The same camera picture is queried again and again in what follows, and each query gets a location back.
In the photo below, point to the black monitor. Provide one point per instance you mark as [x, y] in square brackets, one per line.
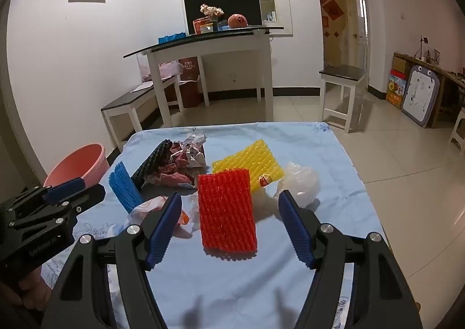
[236, 1]

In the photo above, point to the orange peel piece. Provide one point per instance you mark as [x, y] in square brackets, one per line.
[145, 207]

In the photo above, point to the pink plastic basin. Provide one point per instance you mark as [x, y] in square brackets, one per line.
[72, 161]

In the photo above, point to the red paper wall decoration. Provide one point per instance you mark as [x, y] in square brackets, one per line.
[332, 13]

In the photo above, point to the wooden desk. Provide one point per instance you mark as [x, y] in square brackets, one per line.
[450, 78]

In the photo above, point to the pink white plastic bag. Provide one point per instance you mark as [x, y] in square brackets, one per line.
[169, 69]

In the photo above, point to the white bench with dark top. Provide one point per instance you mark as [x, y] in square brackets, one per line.
[123, 101]

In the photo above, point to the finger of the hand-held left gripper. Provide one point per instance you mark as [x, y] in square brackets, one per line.
[90, 196]
[61, 189]

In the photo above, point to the children's drawing board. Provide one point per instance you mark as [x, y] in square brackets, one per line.
[421, 96]

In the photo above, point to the colourful printed cardboard box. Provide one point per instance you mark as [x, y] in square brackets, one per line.
[396, 91]

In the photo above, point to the dark red paper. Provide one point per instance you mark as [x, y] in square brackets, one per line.
[190, 151]

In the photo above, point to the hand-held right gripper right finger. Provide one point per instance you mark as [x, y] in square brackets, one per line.
[296, 227]

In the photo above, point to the white stool with dark top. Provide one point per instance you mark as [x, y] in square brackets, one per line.
[341, 72]

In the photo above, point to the black foam net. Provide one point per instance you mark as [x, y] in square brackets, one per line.
[150, 163]

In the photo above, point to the crumpled white paper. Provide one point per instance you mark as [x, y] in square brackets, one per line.
[301, 180]

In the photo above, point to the dark red carton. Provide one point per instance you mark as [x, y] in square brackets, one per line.
[189, 81]

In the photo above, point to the small colourful crumpled paper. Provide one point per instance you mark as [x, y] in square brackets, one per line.
[170, 176]

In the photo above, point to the clear plastic bag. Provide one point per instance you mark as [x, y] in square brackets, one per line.
[143, 69]

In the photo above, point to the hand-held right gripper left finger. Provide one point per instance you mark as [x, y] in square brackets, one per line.
[165, 227]

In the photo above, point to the dried flower bouquet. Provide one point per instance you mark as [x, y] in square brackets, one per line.
[211, 11]

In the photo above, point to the white paper sheet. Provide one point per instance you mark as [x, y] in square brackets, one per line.
[141, 87]

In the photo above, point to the person's left hand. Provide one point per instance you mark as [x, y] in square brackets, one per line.
[34, 289]

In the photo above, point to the blue bag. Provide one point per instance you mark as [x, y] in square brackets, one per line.
[170, 38]

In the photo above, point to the white table with glass top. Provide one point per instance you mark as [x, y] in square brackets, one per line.
[218, 47]

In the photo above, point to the white plastic stool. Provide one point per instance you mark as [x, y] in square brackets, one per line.
[458, 129]

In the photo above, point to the red box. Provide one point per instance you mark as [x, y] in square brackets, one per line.
[199, 25]

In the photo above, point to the brown cardboard box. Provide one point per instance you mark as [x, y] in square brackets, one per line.
[400, 65]

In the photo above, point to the light blue printed tablecloth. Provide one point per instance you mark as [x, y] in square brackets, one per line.
[225, 285]

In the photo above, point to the blue foam net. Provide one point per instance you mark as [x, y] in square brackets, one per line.
[123, 187]

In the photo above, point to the red foam net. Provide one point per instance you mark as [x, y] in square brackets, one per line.
[225, 209]

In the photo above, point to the white door frame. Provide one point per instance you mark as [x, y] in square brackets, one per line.
[349, 23]

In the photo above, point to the orange round ornament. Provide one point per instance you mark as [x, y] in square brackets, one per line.
[238, 20]

